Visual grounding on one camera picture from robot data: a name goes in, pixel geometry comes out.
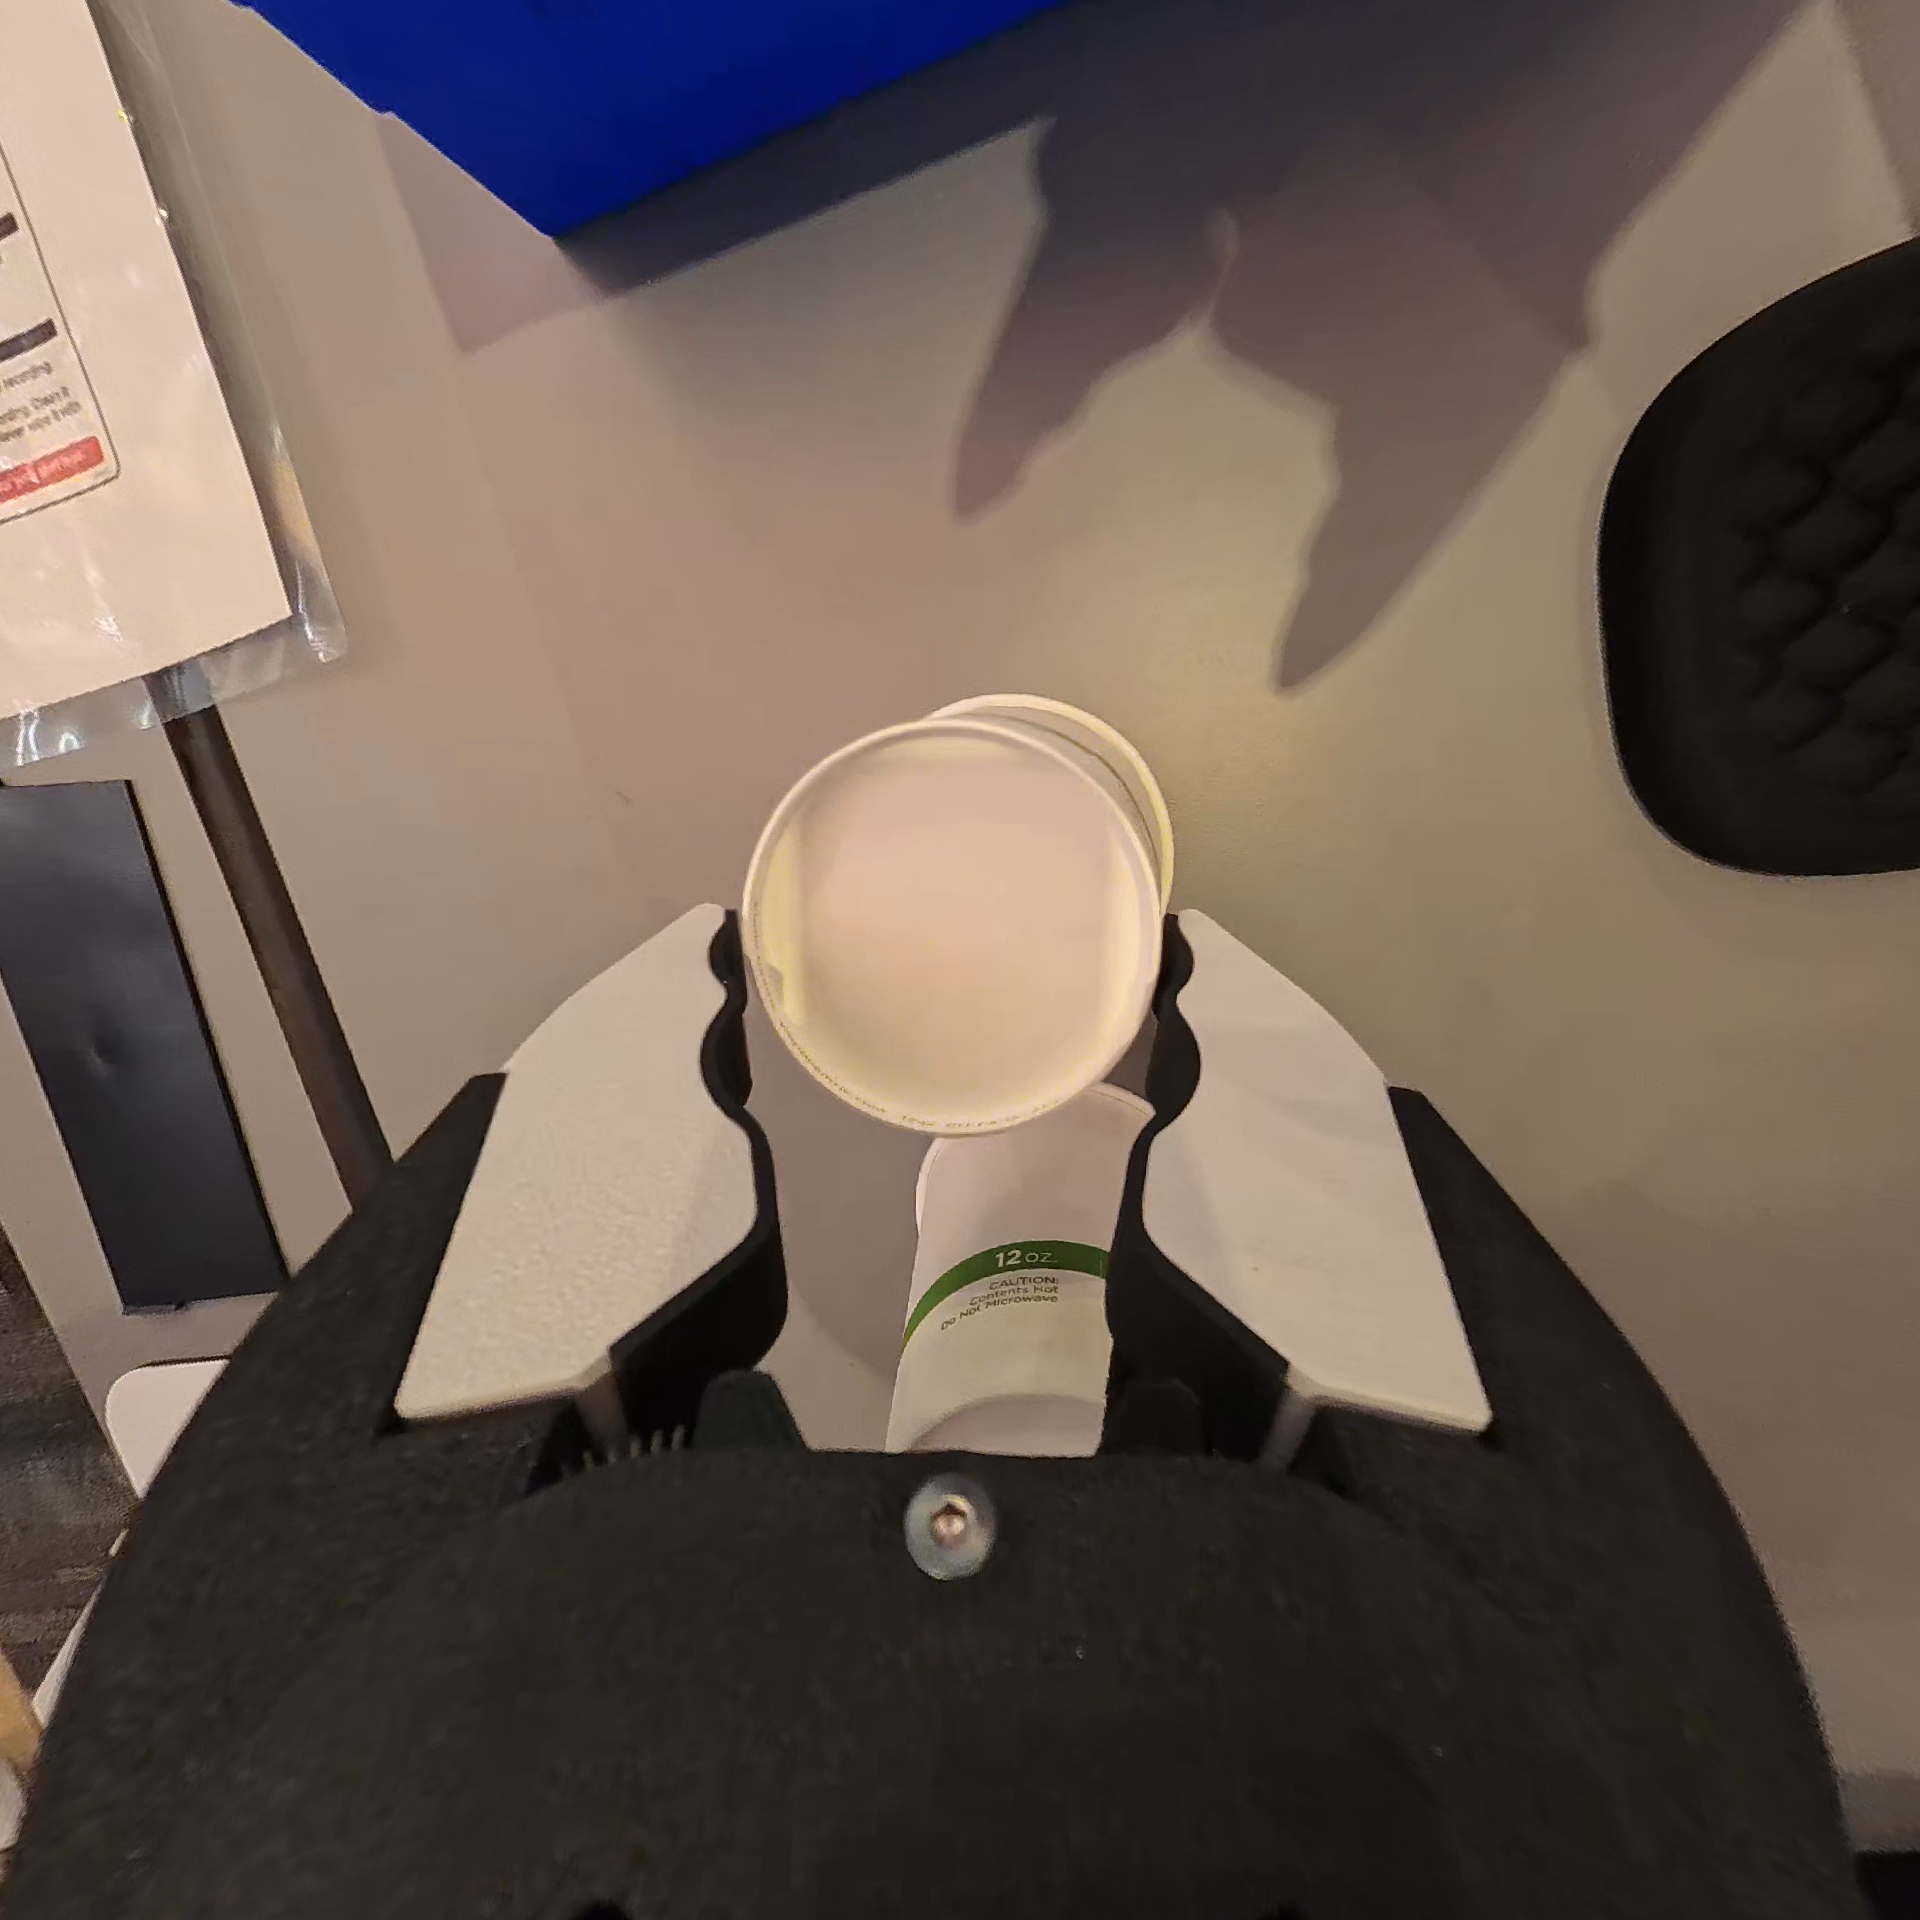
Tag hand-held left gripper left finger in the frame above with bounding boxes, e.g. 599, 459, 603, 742
394, 900, 788, 1454

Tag white paper cup green band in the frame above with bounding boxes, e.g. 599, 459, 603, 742
744, 693, 1174, 1142
884, 1082, 1158, 1456

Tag black quilted wrist rest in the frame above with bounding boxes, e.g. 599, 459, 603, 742
1599, 233, 1920, 880

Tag white printed paper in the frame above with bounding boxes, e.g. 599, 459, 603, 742
0, 0, 351, 769

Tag blue plastic bin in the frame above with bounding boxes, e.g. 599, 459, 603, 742
242, 0, 1084, 239

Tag black cable tray lid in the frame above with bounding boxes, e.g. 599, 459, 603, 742
0, 778, 291, 1319

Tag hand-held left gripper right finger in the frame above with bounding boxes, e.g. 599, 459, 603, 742
1109, 908, 1495, 1464

